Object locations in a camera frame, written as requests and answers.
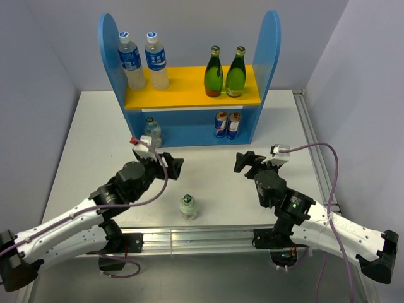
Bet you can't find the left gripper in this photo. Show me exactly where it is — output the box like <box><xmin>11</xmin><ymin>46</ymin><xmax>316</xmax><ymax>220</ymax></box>
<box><xmin>131</xmin><ymin>151</ymin><xmax>182</xmax><ymax>201</ymax></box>

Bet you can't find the clear glass bottle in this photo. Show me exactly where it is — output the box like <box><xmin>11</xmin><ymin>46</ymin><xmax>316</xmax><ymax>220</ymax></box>
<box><xmin>145</xmin><ymin>117</ymin><xmax>162</xmax><ymax>148</ymax></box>
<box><xmin>179</xmin><ymin>194</ymin><xmax>198</xmax><ymax>220</ymax></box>

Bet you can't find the clear glass bottle front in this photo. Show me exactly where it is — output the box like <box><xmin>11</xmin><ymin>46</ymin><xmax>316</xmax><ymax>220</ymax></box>
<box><xmin>179</xmin><ymin>194</ymin><xmax>198</xmax><ymax>220</ymax></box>

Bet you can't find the energy drink can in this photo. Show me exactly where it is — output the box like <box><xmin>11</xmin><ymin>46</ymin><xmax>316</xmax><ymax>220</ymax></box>
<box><xmin>215</xmin><ymin>111</ymin><xmax>228</xmax><ymax>138</ymax></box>
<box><xmin>226</xmin><ymin>112</ymin><xmax>242</xmax><ymax>139</ymax></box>

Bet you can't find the green glass bottle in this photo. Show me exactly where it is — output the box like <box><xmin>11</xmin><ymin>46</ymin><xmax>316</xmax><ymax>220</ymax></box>
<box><xmin>204</xmin><ymin>45</ymin><xmax>223</xmax><ymax>97</ymax></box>
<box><xmin>225</xmin><ymin>46</ymin><xmax>246</xmax><ymax>98</ymax></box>

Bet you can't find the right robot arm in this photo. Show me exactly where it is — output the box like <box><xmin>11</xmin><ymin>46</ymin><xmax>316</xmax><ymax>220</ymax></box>
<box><xmin>234</xmin><ymin>151</ymin><xmax>399</xmax><ymax>284</ymax></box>

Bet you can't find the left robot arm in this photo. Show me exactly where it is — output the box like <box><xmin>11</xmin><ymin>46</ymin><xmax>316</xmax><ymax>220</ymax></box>
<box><xmin>1</xmin><ymin>152</ymin><xmax>184</xmax><ymax>292</ymax></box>

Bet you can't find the blue and yellow shelf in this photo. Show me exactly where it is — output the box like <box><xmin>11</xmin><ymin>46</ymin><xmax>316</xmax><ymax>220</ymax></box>
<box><xmin>98</xmin><ymin>10</ymin><xmax>282</xmax><ymax>148</ymax></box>

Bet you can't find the right plastic water bottle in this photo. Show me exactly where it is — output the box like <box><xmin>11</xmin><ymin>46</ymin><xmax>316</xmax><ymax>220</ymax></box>
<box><xmin>145</xmin><ymin>32</ymin><xmax>169</xmax><ymax>90</ymax></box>

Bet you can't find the plastic water bottle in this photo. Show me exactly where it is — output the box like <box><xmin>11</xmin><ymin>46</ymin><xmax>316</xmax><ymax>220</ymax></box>
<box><xmin>145</xmin><ymin>32</ymin><xmax>169</xmax><ymax>90</ymax></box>
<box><xmin>118</xmin><ymin>31</ymin><xmax>146</xmax><ymax>90</ymax></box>

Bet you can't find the left plastic water bottle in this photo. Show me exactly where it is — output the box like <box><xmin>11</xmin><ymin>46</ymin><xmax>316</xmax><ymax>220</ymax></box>
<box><xmin>118</xmin><ymin>31</ymin><xmax>146</xmax><ymax>90</ymax></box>

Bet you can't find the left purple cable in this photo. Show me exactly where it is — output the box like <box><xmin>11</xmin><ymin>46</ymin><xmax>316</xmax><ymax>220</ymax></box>
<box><xmin>0</xmin><ymin>141</ymin><xmax>169</xmax><ymax>280</ymax></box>

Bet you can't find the purple cable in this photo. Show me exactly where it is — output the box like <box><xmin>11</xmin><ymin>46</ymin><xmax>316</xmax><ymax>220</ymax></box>
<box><xmin>279</xmin><ymin>142</ymin><xmax>357</xmax><ymax>303</ymax></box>
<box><xmin>0</xmin><ymin>141</ymin><xmax>169</xmax><ymax>280</ymax></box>

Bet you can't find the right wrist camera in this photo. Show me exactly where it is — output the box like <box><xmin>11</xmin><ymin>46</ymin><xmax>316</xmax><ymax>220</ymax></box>
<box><xmin>261</xmin><ymin>144</ymin><xmax>290</xmax><ymax>167</ymax></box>

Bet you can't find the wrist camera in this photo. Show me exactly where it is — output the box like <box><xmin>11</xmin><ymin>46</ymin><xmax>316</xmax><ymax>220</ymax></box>
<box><xmin>261</xmin><ymin>144</ymin><xmax>290</xmax><ymax>167</ymax></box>
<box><xmin>129</xmin><ymin>135</ymin><xmax>157</xmax><ymax>161</ymax></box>

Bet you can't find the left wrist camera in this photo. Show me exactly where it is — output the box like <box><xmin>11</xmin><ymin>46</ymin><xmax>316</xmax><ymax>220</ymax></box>
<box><xmin>129</xmin><ymin>135</ymin><xmax>157</xmax><ymax>161</ymax></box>

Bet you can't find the aluminium rail right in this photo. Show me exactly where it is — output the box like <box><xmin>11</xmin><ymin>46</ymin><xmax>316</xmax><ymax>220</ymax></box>
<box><xmin>292</xmin><ymin>90</ymin><xmax>332</xmax><ymax>206</ymax></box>

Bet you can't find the aluminium rail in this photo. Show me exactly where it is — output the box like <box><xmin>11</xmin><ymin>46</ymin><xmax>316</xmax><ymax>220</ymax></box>
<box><xmin>28</xmin><ymin>223</ymin><xmax>316</xmax><ymax>258</ymax></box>
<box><xmin>292</xmin><ymin>90</ymin><xmax>332</xmax><ymax>206</ymax></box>

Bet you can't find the aluminium rail front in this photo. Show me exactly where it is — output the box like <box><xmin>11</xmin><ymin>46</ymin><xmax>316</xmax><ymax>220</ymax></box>
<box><xmin>28</xmin><ymin>223</ymin><xmax>316</xmax><ymax>258</ymax></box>

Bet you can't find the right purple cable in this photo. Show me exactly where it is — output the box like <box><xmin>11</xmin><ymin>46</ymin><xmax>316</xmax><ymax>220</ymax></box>
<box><xmin>279</xmin><ymin>142</ymin><xmax>357</xmax><ymax>303</ymax></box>

